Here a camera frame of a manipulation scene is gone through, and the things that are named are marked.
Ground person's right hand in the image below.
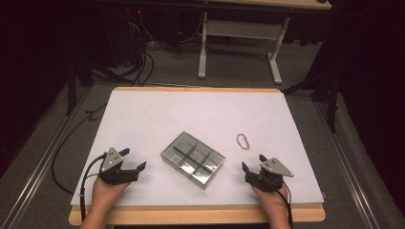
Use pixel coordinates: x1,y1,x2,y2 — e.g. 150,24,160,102
251,182,289,218

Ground clear plastic compartment box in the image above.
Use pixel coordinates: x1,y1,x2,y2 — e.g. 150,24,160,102
160,131,226,191

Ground white cable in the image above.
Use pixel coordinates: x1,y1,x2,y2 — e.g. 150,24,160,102
138,13,161,52

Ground desk with white metal frame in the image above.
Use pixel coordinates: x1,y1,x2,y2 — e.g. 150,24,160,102
197,0,332,86

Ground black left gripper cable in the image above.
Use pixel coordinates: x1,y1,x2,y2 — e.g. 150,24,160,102
79,152,108,222

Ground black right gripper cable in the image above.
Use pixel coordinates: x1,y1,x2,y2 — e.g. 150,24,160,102
281,181,294,229

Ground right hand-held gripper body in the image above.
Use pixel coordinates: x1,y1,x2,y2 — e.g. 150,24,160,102
245,157,295,193

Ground metal floor rail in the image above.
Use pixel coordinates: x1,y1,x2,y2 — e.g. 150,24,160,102
313,101,381,229
0,87,92,229

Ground black metal stand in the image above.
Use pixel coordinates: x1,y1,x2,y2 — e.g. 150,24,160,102
281,71,340,134
65,56,96,116

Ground bundle of black cables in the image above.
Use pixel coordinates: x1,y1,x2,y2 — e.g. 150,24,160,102
128,51,156,88

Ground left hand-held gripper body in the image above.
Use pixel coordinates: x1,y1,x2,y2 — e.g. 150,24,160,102
98,147,140,186

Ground black floor cable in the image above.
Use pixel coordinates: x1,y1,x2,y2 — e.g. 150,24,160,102
51,103,109,196

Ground white table mat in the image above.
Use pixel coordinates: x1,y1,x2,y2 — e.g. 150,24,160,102
70,90,325,207

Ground dark computer tower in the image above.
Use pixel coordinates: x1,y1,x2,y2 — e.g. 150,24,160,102
101,6,151,68

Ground wooden table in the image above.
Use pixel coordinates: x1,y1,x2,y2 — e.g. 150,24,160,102
68,86,327,227

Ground person's left hand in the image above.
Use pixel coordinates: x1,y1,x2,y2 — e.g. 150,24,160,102
91,176,132,218

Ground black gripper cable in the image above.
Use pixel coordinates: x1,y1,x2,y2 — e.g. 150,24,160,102
79,152,108,222
281,181,294,229

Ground pink rubber band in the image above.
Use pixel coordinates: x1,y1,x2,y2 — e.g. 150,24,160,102
236,133,251,151

